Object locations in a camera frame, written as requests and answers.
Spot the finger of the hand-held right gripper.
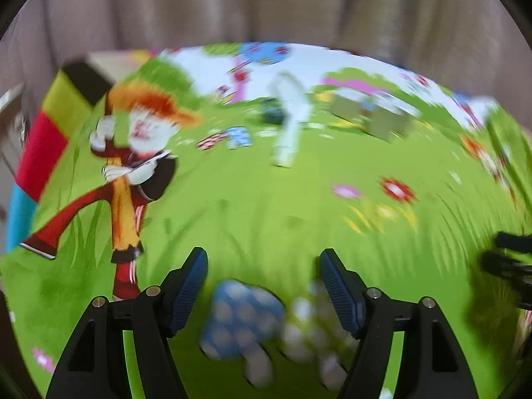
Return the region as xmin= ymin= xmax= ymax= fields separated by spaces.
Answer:
xmin=480 ymin=251 xmax=532 ymax=311
xmin=494 ymin=231 xmax=532 ymax=255

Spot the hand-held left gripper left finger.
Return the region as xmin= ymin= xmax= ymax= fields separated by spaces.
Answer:
xmin=45 ymin=247 xmax=209 ymax=399

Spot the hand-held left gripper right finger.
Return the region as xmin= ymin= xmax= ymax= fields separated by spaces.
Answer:
xmin=319 ymin=248 xmax=479 ymax=399

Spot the green cartoon printed blanket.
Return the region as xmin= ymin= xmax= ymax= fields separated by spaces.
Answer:
xmin=0 ymin=42 xmax=532 ymax=399

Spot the white tube object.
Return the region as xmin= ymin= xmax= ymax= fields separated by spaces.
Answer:
xmin=269 ymin=72 xmax=313 ymax=169

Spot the small grey white box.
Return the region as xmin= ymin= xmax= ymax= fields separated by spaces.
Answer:
xmin=330 ymin=95 xmax=368 ymax=127

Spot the beige curtain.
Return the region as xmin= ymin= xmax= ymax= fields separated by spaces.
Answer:
xmin=0 ymin=0 xmax=532 ymax=104

